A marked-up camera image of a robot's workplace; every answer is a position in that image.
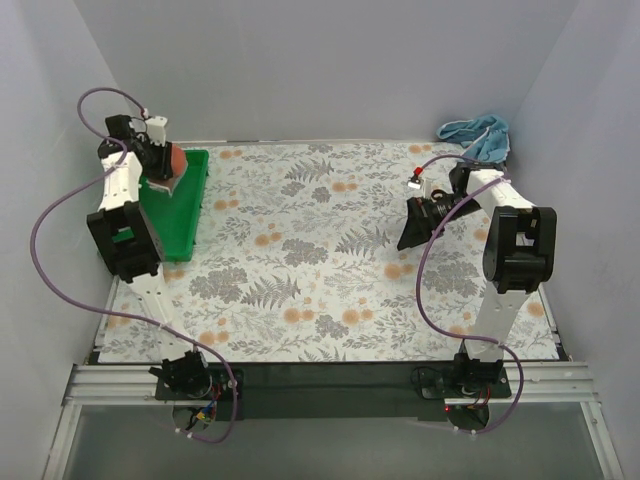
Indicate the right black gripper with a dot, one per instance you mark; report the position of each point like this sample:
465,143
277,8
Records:
423,220

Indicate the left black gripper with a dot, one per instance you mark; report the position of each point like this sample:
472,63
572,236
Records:
163,161

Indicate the orange brown bear towel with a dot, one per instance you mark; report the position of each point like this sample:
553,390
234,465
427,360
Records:
178,164

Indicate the blue towel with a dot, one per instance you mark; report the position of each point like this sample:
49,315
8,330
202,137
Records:
484,138

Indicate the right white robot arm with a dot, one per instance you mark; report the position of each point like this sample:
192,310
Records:
518,257

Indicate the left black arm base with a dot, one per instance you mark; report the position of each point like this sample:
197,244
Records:
219,387

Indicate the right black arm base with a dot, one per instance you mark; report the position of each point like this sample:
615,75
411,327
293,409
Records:
443,380

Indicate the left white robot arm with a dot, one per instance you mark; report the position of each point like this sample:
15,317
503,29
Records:
132,249

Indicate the green plastic tray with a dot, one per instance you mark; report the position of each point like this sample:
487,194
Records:
175,218

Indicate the floral table mat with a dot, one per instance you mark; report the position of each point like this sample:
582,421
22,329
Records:
296,258

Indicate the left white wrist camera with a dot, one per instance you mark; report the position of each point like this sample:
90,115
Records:
156,129

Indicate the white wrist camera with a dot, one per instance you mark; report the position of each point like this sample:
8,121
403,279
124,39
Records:
156,129
419,185

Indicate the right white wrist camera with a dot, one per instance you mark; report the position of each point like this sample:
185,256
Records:
419,185

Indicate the aluminium frame rail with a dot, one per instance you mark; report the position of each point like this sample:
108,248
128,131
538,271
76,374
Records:
544,382

